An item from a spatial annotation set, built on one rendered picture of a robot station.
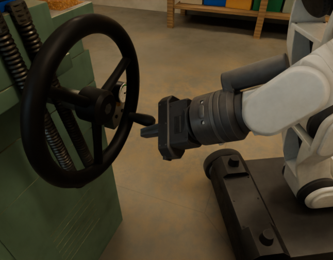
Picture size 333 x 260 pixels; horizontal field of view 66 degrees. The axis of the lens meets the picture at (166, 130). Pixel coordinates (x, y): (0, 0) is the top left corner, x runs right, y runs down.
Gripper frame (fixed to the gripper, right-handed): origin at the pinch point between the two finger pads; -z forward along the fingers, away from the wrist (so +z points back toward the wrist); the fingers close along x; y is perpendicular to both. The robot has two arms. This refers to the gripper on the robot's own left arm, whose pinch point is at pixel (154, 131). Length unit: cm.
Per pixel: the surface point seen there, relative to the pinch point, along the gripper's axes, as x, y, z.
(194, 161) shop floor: 8, -86, -42
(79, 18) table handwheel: 10.1, 22.1, 5.0
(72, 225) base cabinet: -20.5, -11.1, -41.3
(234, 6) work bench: 197, -200, -52
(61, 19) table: 23.8, 14.7, -13.8
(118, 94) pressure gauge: 15.5, -7.3, -19.2
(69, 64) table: 10.6, 15.4, -7.4
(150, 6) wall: 257, -194, -171
